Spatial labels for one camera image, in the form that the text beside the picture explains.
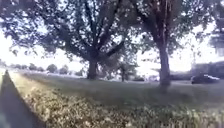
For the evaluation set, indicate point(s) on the green grass field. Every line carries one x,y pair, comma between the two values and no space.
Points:
100,100

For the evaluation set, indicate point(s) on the small dark tree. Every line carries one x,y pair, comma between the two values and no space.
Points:
123,71

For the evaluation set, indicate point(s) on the tall thick-trunked tree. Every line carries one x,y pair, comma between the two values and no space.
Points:
164,66

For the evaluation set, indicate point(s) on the grey asphalt road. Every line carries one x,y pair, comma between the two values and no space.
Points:
182,82

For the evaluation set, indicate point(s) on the large spreading tree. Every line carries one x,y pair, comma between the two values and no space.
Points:
92,70

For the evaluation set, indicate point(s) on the row of distant trees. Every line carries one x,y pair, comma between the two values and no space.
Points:
51,68

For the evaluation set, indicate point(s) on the dark car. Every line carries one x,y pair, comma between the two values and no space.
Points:
204,79

